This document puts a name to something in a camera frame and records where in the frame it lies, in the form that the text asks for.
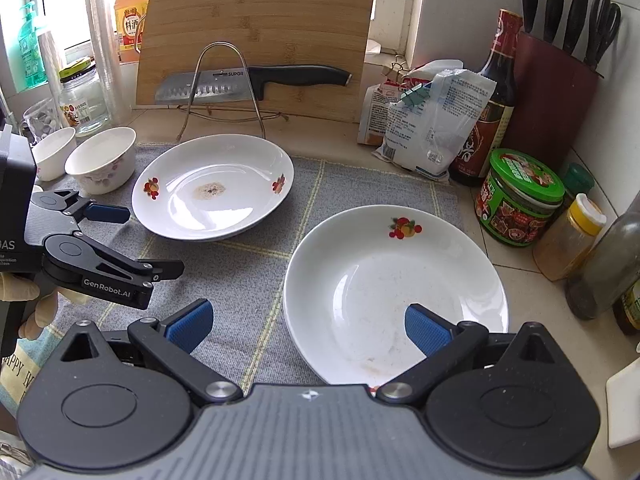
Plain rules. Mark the dark red knife block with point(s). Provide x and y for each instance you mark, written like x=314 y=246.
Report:
x=545 y=100

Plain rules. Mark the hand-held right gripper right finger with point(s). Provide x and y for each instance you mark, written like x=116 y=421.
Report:
x=425 y=327

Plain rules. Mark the glass bottle with red cap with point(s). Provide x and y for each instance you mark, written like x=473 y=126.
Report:
x=600 y=270

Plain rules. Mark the oil bottle with yellow label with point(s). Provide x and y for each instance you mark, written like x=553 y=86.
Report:
x=630 y=305

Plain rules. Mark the person's left hand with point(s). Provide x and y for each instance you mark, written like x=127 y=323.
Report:
x=20 y=290

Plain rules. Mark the orange white food bag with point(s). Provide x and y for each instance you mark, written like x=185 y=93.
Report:
x=372 y=115

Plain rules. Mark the small green capped jar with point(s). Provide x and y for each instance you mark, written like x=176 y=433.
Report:
x=579 y=177

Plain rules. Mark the bamboo cutting board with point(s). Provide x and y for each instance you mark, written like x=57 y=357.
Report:
x=260 y=15

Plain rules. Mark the shallow white flower plate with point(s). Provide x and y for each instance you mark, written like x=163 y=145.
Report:
x=370 y=270

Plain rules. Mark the clear glass mug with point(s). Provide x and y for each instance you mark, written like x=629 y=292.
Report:
x=42 y=117

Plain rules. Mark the black binder clip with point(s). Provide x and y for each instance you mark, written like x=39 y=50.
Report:
x=398 y=65

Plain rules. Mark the green dish soap bottle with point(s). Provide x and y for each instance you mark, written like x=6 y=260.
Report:
x=31 y=55

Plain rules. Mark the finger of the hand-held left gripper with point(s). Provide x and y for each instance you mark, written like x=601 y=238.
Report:
x=160 y=269
x=107 y=213

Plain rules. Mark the tall plastic wrap roll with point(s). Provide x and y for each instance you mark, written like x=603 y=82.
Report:
x=105 y=50

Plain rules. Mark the black kitchen scissors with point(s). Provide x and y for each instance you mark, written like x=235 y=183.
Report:
x=599 y=35

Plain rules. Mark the glass jar with green lid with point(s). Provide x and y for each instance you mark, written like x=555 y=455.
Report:
x=85 y=105

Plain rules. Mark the white printed plastic bag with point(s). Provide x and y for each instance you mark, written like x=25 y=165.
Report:
x=435 y=125

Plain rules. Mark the dark soy sauce bottle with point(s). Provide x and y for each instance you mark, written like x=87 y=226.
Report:
x=487 y=125

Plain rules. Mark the white plastic container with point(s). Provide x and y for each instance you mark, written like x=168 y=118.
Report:
x=625 y=405

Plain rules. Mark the short plastic wrap roll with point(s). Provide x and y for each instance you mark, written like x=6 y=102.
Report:
x=50 y=70

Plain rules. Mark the white plate with centre stain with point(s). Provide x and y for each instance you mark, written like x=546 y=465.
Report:
x=215 y=165

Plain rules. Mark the orange cooking wine jug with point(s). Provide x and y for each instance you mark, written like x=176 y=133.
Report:
x=129 y=20

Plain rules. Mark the spice jar with yellow lid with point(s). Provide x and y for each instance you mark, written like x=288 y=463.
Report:
x=562 y=245

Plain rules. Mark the sauce jar with green lid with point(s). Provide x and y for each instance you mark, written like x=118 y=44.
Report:
x=515 y=210

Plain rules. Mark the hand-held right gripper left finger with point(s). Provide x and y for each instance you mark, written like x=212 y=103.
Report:
x=192 y=322

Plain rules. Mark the grey teal checked cloth mat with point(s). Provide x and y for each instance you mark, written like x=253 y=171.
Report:
x=250 y=260

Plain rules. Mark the small white flower bowl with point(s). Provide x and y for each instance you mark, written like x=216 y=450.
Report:
x=52 y=160

